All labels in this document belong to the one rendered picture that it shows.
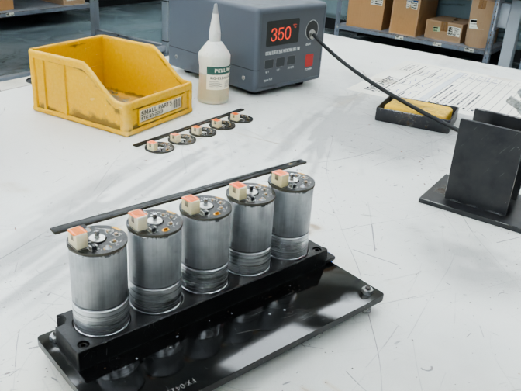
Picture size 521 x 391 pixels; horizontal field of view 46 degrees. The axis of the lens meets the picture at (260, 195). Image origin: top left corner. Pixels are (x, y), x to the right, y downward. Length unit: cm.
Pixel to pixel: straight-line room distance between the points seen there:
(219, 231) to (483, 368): 14
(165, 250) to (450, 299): 17
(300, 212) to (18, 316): 15
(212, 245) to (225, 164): 22
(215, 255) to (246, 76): 41
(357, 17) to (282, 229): 464
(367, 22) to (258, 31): 426
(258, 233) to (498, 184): 21
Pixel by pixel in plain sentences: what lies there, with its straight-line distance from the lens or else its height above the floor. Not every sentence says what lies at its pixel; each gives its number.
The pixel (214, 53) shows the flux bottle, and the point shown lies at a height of 80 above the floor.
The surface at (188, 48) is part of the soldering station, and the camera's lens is 76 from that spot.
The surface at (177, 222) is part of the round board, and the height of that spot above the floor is 81.
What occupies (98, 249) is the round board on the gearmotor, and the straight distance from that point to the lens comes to 26.
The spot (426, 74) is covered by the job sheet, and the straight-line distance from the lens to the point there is 87.
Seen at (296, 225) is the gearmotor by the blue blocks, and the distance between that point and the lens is 33.
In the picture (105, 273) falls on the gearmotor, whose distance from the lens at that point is 27.
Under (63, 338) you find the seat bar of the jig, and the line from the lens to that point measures 29.
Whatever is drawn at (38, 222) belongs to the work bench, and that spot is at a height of 75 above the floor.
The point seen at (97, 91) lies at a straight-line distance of 57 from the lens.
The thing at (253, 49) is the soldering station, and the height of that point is 80.
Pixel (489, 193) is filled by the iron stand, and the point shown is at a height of 77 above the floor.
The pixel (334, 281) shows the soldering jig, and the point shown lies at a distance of 34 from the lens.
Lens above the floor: 94
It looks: 25 degrees down
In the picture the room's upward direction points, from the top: 4 degrees clockwise
